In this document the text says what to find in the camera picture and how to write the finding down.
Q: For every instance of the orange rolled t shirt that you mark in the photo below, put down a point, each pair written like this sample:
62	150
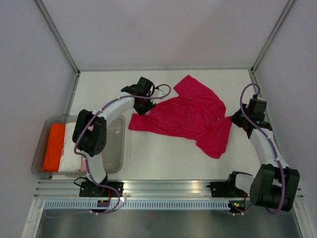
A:
54	148

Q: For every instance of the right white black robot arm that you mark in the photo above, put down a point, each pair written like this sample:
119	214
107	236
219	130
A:
275	184

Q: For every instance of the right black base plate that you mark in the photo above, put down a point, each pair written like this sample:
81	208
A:
224	189

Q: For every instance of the clear plastic bin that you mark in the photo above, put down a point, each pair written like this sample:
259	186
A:
112	154

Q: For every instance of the right aluminium frame post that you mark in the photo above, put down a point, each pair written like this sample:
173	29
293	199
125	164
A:
277	26

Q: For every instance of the white slotted cable duct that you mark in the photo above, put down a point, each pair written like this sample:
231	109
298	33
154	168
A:
140	204

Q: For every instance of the aluminium mounting rail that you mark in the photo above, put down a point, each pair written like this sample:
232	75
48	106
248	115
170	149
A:
132	189

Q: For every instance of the white rolled t shirt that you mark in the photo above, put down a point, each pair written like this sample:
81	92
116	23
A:
69	161

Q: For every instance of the pink rolled t shirt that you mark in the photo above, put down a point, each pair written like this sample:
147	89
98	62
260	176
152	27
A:
83	163

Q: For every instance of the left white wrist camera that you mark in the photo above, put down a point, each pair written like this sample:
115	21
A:
158	96

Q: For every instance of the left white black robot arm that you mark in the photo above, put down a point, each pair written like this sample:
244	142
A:
90	133

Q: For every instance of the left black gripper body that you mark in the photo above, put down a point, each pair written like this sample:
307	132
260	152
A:
146	105

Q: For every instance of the left aluminium frame post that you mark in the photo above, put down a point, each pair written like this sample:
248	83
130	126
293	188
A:
57	36

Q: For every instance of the magenta t shirt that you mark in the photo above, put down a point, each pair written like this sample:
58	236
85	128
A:
197	113

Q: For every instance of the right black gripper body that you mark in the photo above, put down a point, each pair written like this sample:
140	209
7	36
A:
238	118

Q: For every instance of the aluminium frame post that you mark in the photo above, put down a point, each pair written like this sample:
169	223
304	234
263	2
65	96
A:
57	36
277	26

